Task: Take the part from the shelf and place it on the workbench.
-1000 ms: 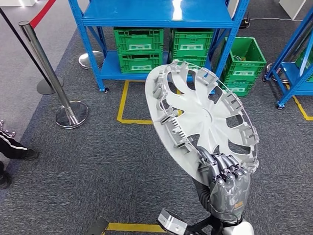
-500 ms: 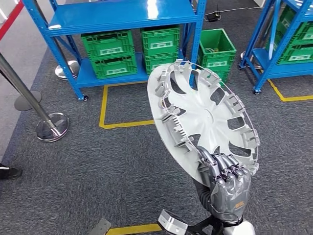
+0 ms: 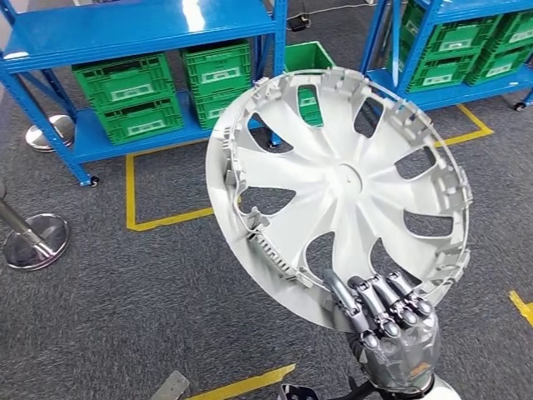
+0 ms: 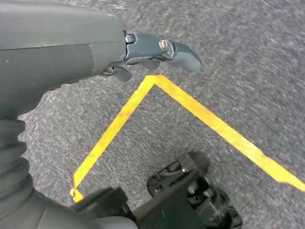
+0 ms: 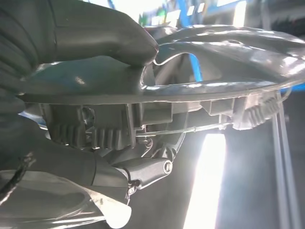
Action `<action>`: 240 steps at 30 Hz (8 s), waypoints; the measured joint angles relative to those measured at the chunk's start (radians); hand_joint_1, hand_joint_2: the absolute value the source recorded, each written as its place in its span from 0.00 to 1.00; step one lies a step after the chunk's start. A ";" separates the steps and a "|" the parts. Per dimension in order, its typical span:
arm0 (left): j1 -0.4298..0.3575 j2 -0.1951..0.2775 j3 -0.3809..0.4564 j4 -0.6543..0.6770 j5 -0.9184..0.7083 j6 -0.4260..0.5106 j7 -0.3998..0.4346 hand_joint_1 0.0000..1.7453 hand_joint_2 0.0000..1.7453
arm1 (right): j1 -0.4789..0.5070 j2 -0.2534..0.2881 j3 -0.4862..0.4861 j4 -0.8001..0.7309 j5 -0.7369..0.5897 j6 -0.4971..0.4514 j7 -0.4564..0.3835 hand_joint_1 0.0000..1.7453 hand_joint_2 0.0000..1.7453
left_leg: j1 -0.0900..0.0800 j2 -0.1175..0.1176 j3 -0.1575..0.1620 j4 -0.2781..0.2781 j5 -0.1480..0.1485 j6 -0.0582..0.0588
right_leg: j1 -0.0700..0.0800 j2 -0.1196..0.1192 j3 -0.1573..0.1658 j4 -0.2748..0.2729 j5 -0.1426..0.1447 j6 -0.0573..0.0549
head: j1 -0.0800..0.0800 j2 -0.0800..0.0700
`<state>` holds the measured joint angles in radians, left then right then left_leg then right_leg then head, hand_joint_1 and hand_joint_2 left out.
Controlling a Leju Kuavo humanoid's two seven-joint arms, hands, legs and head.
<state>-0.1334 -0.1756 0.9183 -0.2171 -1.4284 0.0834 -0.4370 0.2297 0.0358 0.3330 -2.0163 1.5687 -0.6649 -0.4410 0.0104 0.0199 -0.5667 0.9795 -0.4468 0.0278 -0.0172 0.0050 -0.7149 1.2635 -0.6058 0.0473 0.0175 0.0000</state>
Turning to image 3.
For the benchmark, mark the black router with antennas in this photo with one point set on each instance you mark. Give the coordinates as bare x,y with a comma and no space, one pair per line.
298,23

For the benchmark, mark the grey plastic wheel hubcap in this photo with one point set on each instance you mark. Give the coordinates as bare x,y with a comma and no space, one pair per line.
345,182

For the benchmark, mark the tall open green crate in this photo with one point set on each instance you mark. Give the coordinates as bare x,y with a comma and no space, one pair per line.
306,55

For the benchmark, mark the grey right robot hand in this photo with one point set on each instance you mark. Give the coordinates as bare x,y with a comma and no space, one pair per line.
399,353

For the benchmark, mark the chrome stanchion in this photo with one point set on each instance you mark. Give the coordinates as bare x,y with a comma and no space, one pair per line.
38,243

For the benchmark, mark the green folded plastic crate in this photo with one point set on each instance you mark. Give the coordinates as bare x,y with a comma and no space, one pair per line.
312,119

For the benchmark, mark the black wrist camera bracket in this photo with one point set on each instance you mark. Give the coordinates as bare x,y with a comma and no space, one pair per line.
353,391

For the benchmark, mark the stanchion pole with red belts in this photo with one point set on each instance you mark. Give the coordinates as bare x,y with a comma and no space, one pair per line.
58,130

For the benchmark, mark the blue metal shelf rack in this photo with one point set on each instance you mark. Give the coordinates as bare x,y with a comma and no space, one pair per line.
457,94
124,27

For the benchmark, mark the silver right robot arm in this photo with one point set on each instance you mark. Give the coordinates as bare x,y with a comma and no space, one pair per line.
443,391

